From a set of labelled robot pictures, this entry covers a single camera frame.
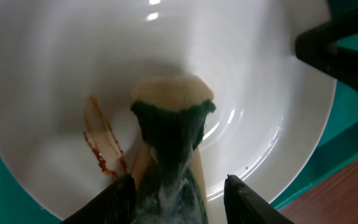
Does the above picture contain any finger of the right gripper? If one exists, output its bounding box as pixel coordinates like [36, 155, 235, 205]
[295, 9, 358, 91]

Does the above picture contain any white plate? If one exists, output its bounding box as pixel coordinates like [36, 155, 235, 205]
[0, 0, 337, 224]

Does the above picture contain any green and yellow sponge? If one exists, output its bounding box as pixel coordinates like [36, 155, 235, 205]
[131, 75, 216, 223]

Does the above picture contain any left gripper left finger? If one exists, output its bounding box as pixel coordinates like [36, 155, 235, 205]
[61, 174, 135, 224]

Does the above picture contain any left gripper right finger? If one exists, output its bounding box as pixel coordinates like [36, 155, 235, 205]
[224, 175, 293, 224]

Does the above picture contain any teal plastic serving tray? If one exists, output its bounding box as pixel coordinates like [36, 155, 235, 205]
[0, 0, 358, 224]

